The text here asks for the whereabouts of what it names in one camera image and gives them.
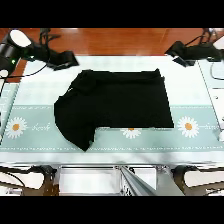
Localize black T-shirt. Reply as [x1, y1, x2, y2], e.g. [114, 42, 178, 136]
[53, 68, 175, 152]

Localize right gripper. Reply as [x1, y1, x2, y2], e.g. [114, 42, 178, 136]
[164, 40, 201, 68]

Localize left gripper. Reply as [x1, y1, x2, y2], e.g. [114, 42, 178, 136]
[46, 49, 80, 71]

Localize black cable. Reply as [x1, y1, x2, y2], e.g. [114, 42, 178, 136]
[0, 62, 50, 101]

